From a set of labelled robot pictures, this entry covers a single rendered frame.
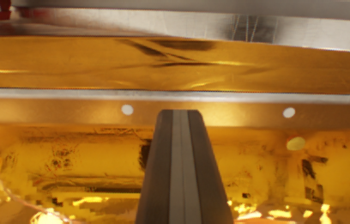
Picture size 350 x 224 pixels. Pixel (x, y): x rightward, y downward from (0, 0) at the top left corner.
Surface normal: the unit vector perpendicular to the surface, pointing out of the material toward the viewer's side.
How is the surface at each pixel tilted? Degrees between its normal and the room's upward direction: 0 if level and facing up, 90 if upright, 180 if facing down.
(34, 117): 91
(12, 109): 90
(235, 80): 90
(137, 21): 90
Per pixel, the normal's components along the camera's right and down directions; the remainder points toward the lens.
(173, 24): -0.40, 0.43
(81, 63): 0.00, 0.48
